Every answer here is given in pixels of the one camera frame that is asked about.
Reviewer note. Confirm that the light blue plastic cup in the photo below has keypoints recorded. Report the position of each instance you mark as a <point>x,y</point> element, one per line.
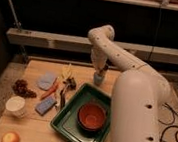
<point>98,79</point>

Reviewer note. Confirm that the orange carrot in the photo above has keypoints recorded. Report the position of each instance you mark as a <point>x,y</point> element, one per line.
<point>50,91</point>

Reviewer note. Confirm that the white paper cup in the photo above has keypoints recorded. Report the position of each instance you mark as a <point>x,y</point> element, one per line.
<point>16,106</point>

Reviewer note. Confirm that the yellow banana toy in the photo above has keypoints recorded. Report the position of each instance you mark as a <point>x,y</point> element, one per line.
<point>66,71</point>

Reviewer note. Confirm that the green plastic tray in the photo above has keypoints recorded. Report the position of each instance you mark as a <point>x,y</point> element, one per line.
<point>66,122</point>

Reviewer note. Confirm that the wooden table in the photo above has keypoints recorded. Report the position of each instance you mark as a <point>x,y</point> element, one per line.
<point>33,127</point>

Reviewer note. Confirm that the red orange bowl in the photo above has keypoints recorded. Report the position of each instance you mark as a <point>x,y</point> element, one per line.
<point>91,116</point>

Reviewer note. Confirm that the dark grape bunch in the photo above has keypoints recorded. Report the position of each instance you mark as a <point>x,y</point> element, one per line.
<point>20,88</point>

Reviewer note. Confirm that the blue sponge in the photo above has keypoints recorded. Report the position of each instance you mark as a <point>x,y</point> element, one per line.
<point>44,106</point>

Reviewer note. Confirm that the dark handled utensil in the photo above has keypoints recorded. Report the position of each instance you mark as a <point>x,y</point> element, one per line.
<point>70,84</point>

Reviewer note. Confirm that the red yellow apple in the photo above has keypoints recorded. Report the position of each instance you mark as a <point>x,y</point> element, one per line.
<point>11,137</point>

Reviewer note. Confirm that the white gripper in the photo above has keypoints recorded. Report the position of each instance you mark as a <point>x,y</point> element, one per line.
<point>99,62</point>

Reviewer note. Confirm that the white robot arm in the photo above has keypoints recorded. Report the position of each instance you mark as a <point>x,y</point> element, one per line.
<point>138,92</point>

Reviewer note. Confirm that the light blue cloth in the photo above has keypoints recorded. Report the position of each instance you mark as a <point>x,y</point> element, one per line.
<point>46,81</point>

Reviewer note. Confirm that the metal shelf rack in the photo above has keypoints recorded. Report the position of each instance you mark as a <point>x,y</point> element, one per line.
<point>148,29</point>

